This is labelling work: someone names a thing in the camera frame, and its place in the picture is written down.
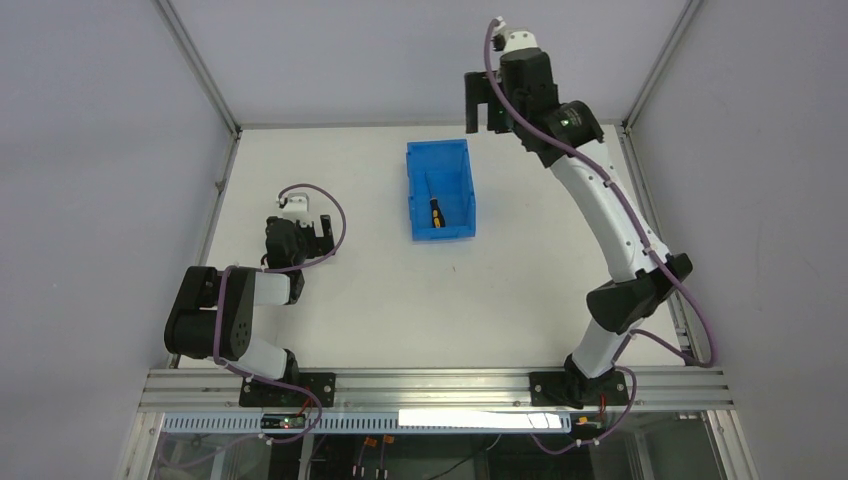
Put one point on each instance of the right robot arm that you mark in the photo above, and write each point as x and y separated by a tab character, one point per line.
643	272

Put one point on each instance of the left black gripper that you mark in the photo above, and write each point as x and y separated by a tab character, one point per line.
318	240

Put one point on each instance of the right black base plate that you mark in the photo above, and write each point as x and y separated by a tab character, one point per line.
569	389

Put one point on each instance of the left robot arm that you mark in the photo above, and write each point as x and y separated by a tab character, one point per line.
213	312

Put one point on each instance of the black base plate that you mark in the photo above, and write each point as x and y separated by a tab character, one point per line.
569	389
257	394

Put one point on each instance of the slotted cable duct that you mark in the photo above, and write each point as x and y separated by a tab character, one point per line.
405	421

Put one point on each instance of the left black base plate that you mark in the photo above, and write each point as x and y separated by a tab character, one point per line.
257	394

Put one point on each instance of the blue plastic bin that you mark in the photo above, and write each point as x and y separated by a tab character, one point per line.
448	163

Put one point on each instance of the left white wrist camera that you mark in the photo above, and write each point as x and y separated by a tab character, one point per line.
294	208

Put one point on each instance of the aluminium front rail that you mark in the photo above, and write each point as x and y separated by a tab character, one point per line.
654	389

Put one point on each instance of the small electronics board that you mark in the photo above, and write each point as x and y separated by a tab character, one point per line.
283	422

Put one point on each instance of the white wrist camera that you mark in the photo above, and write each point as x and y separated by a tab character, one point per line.
506	40
294	208

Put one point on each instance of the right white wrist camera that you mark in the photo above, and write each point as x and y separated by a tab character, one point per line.
506	40

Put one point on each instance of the black yellow screwdriver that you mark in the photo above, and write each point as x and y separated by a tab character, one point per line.
437	217

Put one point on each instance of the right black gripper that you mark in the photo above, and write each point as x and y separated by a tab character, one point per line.
490	100

